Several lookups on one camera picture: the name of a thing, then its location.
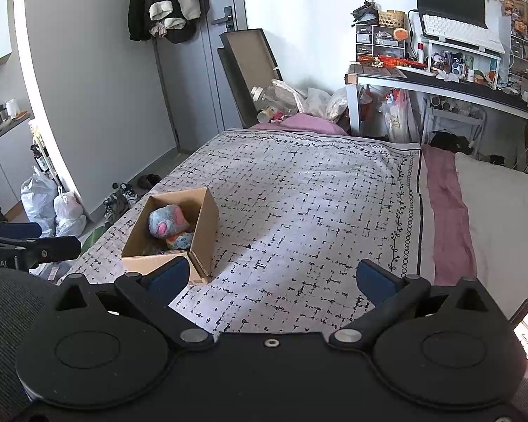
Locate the blue plush toy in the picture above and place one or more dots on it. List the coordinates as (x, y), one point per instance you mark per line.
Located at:
(165, 222)

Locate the blue tissue packet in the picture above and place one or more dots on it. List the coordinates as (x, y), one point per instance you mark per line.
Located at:
(182, 240)

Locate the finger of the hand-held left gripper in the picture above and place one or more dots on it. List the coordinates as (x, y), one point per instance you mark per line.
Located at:
(48, 248)
(22, 230)

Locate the white cup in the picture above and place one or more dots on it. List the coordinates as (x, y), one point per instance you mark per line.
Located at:
(12, 109)

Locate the black hanging jacket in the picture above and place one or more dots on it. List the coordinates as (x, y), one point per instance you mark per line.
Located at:
(138, 4)

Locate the person's grey clothing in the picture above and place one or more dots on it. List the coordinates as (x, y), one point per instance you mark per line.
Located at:
(9, 325)

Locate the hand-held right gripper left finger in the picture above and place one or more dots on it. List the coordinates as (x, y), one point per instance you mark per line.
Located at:
(171, 277)

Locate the white black-patterned blanket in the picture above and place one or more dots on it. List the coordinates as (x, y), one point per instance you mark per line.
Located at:
(312, 211)

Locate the large white plastic bag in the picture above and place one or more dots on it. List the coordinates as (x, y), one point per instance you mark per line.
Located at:
(37, 198)

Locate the red snack packet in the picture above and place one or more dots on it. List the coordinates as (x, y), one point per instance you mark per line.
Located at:
(391, 61)

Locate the dark shoes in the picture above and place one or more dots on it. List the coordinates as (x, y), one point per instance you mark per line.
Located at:
(149, 180)

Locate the pile of clear plastic bags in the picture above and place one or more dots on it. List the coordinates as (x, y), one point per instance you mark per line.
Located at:
(316, 101)

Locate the white desk riser shelf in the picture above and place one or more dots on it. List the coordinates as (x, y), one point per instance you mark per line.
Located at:
(466, 50)

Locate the wicker basket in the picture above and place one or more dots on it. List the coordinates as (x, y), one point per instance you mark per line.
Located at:
(391, 17)

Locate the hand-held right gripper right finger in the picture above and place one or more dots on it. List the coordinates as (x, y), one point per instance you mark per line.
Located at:
(376, 281)

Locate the grey door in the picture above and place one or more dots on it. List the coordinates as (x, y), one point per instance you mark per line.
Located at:
(189, 96)

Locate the grey cabinet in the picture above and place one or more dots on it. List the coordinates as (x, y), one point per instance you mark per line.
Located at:
(2, 167)

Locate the black bag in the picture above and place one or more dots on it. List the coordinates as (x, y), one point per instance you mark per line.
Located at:
(450, 143)

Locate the clear plastic bottle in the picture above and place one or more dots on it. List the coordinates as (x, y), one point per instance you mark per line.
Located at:
(272, 96)

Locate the small drawer organizer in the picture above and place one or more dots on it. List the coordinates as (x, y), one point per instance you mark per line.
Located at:
(380, 39)

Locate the small white plastic bag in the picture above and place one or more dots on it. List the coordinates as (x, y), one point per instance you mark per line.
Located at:
(68, 213)

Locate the white-framed dark-topped desk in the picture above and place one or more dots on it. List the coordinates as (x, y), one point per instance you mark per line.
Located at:
(466, 88)

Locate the large upright cardboard box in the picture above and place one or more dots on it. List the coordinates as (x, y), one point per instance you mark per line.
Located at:
(246, 70)

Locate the brown cardboard box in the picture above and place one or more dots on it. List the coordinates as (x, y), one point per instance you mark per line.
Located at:
(204, 233)

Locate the white keyboard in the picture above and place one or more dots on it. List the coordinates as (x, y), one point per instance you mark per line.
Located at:
(457, 30)

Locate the white duvet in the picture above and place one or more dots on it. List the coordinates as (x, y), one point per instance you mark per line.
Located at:
(501, 220)

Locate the white printed plastic bag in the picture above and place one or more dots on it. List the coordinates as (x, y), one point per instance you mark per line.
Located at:
(398, 116)

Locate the grey sneakers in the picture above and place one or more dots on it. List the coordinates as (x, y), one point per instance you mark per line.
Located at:
(117, 202)

